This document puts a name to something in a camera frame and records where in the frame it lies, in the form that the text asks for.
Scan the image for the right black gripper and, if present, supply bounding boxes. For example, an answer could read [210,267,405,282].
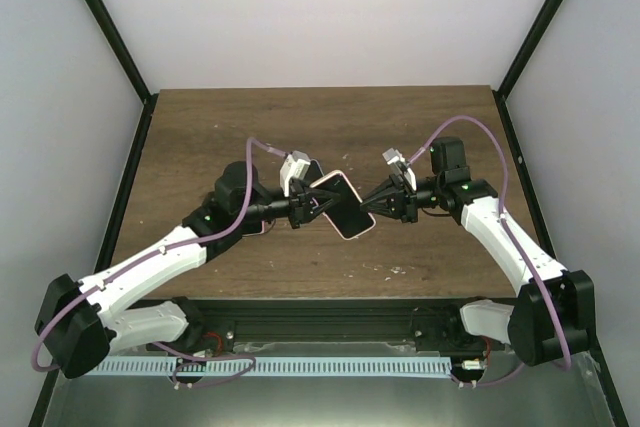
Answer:
[360,174,444,223]

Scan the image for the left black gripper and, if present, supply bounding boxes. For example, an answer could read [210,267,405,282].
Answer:
[237,179,340,230]

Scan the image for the phone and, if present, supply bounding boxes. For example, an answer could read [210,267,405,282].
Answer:
[311,170,376,241]
[241,221,266,236]
[304,159,324,184]

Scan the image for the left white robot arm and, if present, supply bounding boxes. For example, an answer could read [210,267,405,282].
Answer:
[35,157,349,379]

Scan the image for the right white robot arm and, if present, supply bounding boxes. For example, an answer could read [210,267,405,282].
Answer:
[362,137,596,366]

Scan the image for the phone in blue case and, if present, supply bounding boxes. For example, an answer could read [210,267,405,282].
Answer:
[304,159,324,184]

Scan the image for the phone in pink case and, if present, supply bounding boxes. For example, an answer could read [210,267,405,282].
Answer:
[241,221,266,236]

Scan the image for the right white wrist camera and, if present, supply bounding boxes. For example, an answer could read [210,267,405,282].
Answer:
[382,148,417,192]

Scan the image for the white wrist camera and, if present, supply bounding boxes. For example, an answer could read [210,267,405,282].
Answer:
[279,150,311,197]
[382,148,417,192]

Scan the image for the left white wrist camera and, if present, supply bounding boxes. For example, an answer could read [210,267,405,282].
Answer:
[279,150,311,197]

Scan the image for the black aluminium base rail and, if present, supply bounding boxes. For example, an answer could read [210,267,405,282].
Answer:
[144,297,506,354]

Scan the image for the light blue slotted cable duct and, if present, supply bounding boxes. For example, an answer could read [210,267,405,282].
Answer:
[89,356,452,379]

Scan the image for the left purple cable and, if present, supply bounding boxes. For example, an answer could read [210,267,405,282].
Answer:
[30,136,289,391]

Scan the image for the left black table edge rail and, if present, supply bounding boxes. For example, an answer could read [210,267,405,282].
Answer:
[94,93,159,273]

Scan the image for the right black frame post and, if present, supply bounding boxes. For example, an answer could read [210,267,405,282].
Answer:
[496,0,564,99]

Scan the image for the black frame post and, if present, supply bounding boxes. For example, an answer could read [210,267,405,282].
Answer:
[496,0,564,99]
[84,0,153,104]

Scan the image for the left black frame post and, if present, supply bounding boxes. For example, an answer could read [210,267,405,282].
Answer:
[84,0,153,104]

